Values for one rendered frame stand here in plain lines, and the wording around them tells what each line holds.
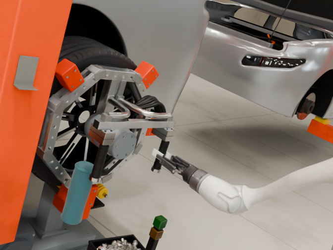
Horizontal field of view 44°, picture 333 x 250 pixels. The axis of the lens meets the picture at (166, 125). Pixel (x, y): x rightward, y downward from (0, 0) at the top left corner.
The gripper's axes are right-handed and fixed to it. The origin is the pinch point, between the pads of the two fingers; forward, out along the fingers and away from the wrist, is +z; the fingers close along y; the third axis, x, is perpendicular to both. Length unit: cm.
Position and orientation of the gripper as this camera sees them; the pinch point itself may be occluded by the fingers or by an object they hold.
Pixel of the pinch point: (161, 154)
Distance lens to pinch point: 177.9
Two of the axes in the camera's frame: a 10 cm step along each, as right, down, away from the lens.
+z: -6.9, -4.2, 5.9
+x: 3.1, -9.1, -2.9
